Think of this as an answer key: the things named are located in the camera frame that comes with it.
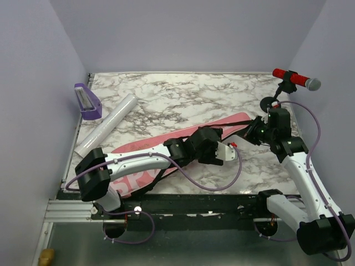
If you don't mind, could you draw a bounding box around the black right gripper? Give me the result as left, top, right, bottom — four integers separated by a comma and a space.
237, 115, 276, 145

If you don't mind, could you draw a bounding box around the pink racket bag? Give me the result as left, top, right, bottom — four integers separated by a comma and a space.
109, 112, 251, 198

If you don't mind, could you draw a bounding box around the white shuttlecock tube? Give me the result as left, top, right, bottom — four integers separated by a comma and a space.
74, 94, 138, 158

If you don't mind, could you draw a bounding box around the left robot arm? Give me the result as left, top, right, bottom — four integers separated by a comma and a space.
75, 126, 223, 219

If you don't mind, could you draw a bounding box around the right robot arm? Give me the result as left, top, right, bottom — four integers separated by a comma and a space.
243, 108, 354, 255

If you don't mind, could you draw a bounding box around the red microphone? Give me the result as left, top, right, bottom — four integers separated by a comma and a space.
272, 68, 321, 91

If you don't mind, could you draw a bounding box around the purple wedge device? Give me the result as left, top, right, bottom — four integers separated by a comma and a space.
74, 83, 102, 121

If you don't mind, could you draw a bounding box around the brass fitting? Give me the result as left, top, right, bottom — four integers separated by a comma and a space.
37, 248, 55, 266

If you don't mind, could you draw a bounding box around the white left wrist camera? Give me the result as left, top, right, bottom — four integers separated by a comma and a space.
215, 142, 237, 161

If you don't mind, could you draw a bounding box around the black base frame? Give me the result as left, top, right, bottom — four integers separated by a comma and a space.
57, 192, 282, 237

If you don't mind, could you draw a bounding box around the aluminium rail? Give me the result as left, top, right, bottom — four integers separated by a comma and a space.
44, 200, 93, 223

